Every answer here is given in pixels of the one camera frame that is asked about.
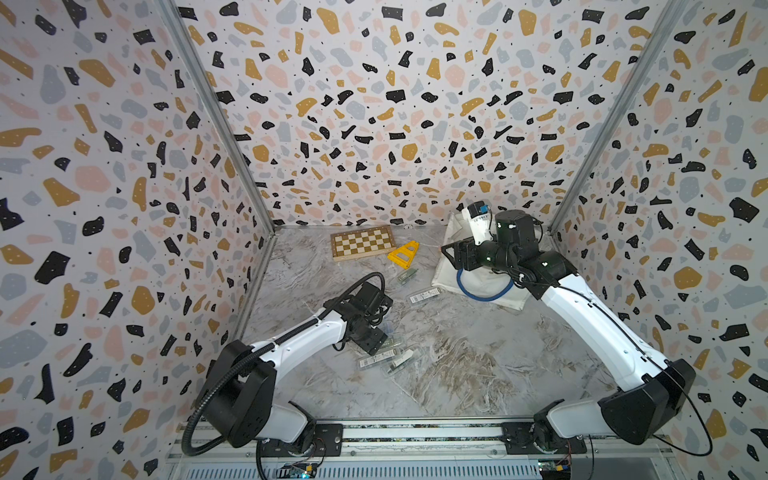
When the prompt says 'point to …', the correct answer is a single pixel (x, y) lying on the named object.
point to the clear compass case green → (404, 276)
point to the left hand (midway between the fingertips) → (372, 334)
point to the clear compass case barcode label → (424, 295)
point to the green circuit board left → (297, 471)
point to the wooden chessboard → (362, 242)
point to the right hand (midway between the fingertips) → (455, 244)
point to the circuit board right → (555, 469)
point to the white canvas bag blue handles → (489, 284)
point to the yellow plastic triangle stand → (403, 255)
